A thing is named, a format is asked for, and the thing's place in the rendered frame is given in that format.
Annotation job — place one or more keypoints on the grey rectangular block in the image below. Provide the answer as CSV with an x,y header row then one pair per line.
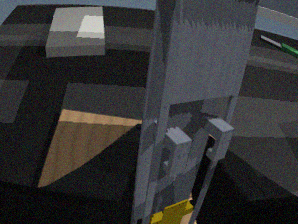
x,y
76,31

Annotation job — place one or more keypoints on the light brown wooden board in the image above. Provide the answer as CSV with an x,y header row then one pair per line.
x,y
79,137

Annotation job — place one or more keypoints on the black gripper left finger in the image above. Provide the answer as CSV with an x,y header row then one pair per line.
x,y
99,192

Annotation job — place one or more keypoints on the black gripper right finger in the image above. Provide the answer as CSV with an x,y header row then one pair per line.
x,y
239,194

